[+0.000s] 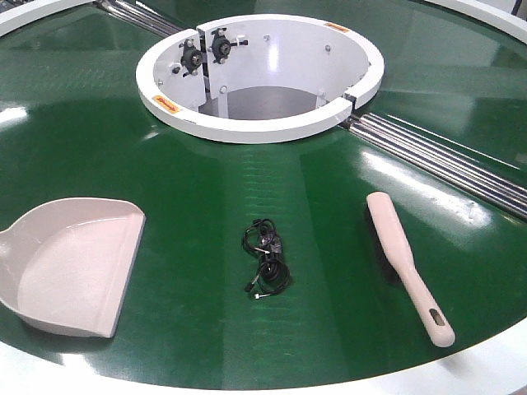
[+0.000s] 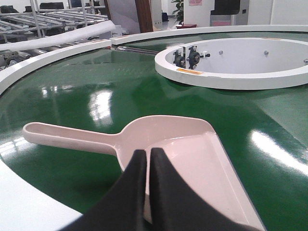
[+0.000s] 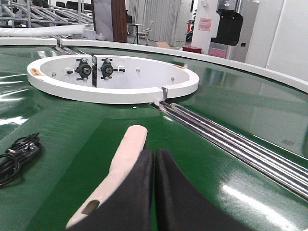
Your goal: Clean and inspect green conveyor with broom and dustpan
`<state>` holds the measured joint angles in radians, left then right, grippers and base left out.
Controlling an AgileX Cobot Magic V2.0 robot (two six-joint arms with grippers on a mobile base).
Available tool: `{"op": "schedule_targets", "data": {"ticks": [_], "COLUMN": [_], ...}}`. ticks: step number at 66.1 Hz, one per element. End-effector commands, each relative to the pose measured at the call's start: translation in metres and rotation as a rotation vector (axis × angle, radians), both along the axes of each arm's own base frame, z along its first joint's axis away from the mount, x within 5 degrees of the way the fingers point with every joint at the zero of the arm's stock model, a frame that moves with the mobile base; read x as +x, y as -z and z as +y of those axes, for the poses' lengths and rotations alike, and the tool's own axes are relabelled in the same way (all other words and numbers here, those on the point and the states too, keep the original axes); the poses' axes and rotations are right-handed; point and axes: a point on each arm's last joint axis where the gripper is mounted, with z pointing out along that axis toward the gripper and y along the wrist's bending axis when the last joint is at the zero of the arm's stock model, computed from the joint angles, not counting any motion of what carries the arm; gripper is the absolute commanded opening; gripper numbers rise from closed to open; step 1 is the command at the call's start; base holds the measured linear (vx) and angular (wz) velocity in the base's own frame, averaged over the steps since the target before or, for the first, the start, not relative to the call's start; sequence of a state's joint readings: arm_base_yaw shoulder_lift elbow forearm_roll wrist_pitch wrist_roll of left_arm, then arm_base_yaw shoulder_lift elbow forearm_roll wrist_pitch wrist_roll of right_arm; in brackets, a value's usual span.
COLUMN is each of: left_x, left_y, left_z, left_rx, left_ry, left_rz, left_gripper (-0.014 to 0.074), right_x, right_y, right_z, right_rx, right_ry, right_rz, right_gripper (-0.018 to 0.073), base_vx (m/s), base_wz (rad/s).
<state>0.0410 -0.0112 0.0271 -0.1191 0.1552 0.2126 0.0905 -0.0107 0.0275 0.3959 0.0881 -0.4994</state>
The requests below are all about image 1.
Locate orange warning sticker front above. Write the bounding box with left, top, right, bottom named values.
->
left=153, top=95, right=180, bottom=114

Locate black bearing mount right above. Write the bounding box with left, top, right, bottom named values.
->
left=210, top=27, right=249, bottom=64

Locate steel roller strip upper left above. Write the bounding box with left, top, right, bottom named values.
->
left=94, top=1, right=184, bottom=37

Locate white central conveyor ring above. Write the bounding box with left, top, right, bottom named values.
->
left=135, top=13, right=385, bottom=144

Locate steel roller strip right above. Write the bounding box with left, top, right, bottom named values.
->
left=340, top=113, right=526, bottom=221

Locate beige plastic dustpan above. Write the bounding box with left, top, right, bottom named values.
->
left=1, top=197, right=146, bottom=338

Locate black bearing mount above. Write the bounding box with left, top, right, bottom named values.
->
left=210, top=27, right=249, bottom=64
left=180, top=39, right=203, bottom=77

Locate black usb cable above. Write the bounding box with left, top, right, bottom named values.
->
left=241, top=218, right=291, bottom=300

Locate black bearing mount left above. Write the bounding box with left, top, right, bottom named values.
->
left=180, top=39, right=203, bottom=77

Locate orange warning sticker back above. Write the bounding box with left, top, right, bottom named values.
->
left=324, top=22, right=350, bottom=33

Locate steel roller strip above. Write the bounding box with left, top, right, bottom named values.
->
left=340, top=113, right=526, bottom=221
left=94, top=1, right=184, bottom=37

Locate orange warning sticker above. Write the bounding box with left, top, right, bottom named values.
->
left=153, top=95, right=180, bottom=114
left=324, top=22, right=350, bottom=33

